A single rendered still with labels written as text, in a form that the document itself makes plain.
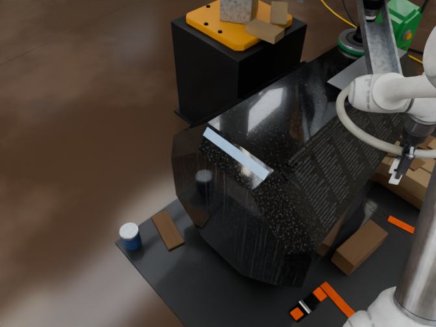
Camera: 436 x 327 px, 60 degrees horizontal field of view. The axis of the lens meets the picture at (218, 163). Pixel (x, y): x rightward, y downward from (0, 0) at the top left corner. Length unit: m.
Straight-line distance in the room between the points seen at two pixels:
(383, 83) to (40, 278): 1.90
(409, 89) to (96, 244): 1.79
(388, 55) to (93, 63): 2.51
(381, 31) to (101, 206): 1.80
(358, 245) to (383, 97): 1.17
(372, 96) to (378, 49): 0.76
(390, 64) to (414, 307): 1.23
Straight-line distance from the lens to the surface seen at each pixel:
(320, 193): 1.53
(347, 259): 2.10
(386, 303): 0.87
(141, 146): 2.71
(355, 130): 1.42
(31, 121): 3.16
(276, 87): 1.74
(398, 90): 1.08
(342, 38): 2.10
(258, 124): 1.54
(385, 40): 1.94
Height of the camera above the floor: 1.91
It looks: 49 degrees down
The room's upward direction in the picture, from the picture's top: straight up
